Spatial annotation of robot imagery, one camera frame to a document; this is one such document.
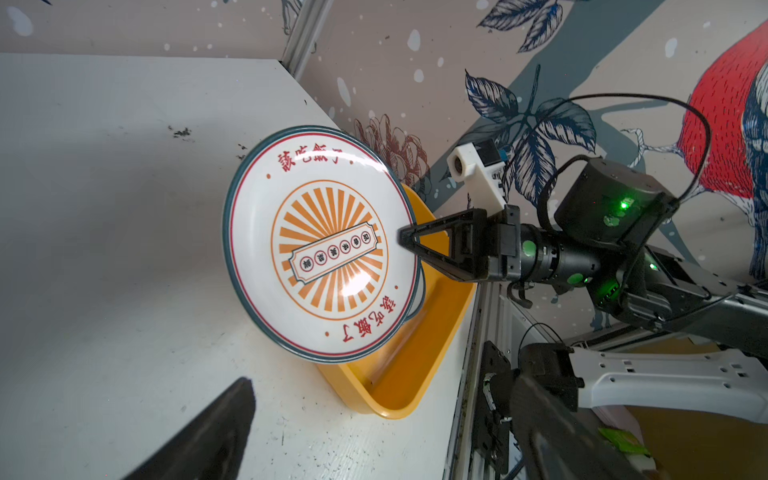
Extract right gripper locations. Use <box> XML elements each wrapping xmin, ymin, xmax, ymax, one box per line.
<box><xmin>397</xmin><ymin>205</ymin><xmax>533</xmax><ymax>282</ymax></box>

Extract yellow plastic bin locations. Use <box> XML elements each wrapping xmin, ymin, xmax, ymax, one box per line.
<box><xmin>314</xmin><ymin>182</ymin><xmax>478</xmax><ymax>420</ymax></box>

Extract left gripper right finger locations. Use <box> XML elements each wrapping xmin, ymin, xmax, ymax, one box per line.
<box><xmin>510</xmin><ymin>375</ymin><xmax>642</xmax><ymax>480</ymax></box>

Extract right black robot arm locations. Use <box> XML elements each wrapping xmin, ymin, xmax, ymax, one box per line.
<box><xmin>398</xmin><ymin>157</ymin><xmax>767</xmax><ymax>423</ymax></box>

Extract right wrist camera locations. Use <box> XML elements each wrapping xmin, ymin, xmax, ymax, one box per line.
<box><xmin>447</xmin><ymin>143</ymin><xmax>506</xmax><ymax>216</ymax></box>

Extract orange sunburst plate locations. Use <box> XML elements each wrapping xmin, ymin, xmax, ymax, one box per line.
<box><xmin>223</xmin><ymin>126</ymin><xmax>421</xmax><ymax>364</ymax></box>

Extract white plate grey emblem back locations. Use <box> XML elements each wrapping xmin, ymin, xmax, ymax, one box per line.
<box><xmin>405</xmin><ymin>264</ymin><xmax>426</xmax><ymax>321</ymax></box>

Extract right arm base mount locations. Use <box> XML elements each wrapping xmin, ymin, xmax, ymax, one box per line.
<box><xmin>470</xmin><ymin>340</ymin><xmax>523</xmax><ymax>479</ymax></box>

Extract left gripper left fingers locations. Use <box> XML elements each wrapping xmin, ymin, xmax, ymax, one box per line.
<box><xmin>127</xmin><ymin>377</ymin><xmax>256</xmax><ymax>479</ymax></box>

